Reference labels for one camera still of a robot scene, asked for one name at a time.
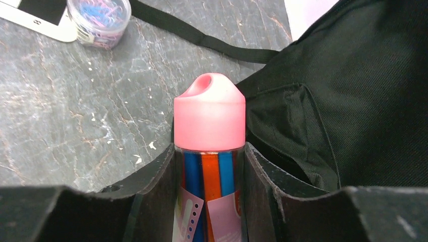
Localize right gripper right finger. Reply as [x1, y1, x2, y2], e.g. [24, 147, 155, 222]
[243, 143, 427, 241]

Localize clear jar of paperclips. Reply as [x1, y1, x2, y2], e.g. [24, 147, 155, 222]
[67, 0, 131, 49]

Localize pink capped pencil tube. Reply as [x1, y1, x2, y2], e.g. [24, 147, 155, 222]
[173, 73, 245, 241]

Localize checkered chess board mat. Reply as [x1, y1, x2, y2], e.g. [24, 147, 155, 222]
[1, 0, 77, 43]

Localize black student backpack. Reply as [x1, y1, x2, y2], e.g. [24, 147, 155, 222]
[131, 1, 427, 191]

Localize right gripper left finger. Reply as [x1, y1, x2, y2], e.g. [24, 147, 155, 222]
[1, 145, 176, 241]

